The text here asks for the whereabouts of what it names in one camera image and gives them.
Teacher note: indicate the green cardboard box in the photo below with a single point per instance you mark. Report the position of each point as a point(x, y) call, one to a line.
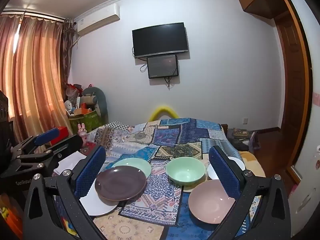
point(87, 123)

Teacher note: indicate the purple plate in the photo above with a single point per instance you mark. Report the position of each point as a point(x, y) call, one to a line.
point(120, 182)

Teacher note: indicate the white air conditioner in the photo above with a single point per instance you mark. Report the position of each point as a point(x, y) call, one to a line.
point(97, 20)

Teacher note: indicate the pink plate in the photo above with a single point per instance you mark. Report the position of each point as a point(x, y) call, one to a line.
point(210, 202)

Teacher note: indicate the grey stuffed toy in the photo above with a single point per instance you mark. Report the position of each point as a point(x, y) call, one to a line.
point(93, 96)

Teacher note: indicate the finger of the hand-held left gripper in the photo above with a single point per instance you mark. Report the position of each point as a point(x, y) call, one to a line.
point(47, 135)
point(67, 143)

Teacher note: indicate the patchwork printed blanket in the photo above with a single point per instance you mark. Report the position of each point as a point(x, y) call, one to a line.
point(175, 135)

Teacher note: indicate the patterned bag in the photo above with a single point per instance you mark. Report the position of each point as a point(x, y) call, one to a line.
point(240, 132)

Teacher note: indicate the orange curtain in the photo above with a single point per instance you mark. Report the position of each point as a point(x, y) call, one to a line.
point(32, 75)

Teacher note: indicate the pink bunny toy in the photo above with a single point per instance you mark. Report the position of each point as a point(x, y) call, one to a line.
point(82, 131)

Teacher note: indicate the orange printed cloth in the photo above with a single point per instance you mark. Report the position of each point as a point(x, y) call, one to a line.
point(10, 215)

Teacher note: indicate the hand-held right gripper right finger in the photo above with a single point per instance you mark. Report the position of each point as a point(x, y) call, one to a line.
point(223, 172)

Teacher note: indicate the brown patterned curtain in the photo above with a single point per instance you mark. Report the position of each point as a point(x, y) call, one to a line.
point(66, 55)

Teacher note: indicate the brown wooden door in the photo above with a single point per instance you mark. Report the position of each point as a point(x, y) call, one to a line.
point(292, 92)

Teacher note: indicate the yellow blanket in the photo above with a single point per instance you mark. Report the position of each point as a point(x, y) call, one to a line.
point(250, 160)

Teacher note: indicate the green plate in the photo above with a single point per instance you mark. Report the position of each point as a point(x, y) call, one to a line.
point(135, 163)

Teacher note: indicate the white cabinet with pink hearts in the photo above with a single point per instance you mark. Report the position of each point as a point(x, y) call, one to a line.
point(310, 180)

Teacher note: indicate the white wall socket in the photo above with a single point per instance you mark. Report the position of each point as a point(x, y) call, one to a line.
point(245, 120)

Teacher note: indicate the red plastic bag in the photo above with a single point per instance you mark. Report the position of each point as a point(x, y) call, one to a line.
point(72, 91)

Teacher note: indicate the small black monitor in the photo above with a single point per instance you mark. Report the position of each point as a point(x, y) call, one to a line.
point(162, 66)

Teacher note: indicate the white plate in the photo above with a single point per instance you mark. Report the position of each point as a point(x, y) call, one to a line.
point(95, 205)

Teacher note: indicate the white bowl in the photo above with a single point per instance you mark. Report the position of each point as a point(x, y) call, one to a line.
point(237, 163)

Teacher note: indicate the white cloth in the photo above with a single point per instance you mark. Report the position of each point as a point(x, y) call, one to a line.
point(72, 160)

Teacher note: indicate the black wall television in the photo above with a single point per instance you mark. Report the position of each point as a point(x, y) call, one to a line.
point(160, 40)

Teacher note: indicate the green bowl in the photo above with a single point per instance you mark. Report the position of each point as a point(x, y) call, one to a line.
point(185, 172)

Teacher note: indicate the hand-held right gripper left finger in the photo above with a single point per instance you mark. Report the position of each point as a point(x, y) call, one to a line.
point(90, 172)

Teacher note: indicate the red box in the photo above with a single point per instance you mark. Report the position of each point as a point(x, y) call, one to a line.
point(63, 130)

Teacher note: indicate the yellow foam tube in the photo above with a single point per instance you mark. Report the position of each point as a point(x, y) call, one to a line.
point(163, 108)

